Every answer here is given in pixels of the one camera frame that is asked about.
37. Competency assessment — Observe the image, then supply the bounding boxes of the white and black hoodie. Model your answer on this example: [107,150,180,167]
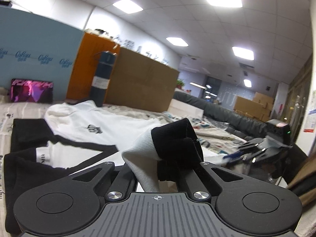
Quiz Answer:
[3,99,234,235]

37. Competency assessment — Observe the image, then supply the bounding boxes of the dark grey sofa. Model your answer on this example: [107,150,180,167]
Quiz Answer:
[173,91,267,141]

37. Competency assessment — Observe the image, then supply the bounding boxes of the patterned beige bed sheet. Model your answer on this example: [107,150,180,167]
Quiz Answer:
[0,93,247,198]

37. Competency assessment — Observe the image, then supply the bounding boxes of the stacked brown cartons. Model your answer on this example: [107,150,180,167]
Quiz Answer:
[233,92,274,122]

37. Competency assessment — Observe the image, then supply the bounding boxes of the brown cardboard box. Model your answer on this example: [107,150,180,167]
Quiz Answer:
[105,48,179,112]

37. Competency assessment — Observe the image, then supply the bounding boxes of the dark blue thermos bottle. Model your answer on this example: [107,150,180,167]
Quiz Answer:
[89,51,116,107]

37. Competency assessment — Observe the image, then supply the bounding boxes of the orange cardboard panel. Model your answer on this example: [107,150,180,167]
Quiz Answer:
[66,33,120,100]

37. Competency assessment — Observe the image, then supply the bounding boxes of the light blue foam board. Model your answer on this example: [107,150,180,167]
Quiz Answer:
[1,7,83,100]

